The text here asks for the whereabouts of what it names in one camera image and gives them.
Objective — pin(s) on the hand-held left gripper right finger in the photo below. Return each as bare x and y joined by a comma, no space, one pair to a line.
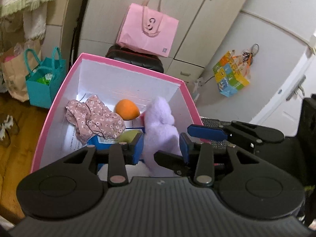
184,145

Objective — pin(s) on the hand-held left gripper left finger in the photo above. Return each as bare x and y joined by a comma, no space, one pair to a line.
138,150

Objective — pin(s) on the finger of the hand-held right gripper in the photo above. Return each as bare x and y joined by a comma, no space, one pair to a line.
207,132
170,161

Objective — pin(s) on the green mango plush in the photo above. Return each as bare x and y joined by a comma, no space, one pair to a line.
129,135

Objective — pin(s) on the purple plush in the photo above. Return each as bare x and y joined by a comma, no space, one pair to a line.
160,128

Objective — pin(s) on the blue packet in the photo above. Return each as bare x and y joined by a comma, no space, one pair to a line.
106,140

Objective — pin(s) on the orange plush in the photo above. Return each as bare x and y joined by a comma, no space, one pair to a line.
126,109

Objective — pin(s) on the pink floral cloth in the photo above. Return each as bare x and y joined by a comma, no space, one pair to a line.
98,121

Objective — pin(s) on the pink cardboard box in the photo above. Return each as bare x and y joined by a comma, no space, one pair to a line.
111,79

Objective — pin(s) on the white door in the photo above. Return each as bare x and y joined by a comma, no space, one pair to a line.
276,118

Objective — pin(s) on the small translucent plastic bag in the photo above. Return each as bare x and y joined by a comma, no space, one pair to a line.
198,88

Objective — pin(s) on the colourful hanging bag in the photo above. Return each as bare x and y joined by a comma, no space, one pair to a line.
229,76

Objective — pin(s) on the printed paper sheet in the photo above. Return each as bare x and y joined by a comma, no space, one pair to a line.
74,138

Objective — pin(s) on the black suitcase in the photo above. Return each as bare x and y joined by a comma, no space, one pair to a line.
133,59

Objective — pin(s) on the teal gift bag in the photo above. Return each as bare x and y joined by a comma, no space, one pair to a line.
42,93

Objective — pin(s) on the pink tote bag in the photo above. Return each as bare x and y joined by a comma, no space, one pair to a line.
138,37

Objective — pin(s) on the grey wardrobe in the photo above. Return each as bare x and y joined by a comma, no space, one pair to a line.
192,17

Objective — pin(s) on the white patterned shoe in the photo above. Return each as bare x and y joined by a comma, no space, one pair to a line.
7,126

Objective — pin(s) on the brown paper bag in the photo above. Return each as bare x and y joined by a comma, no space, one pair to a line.
14,79

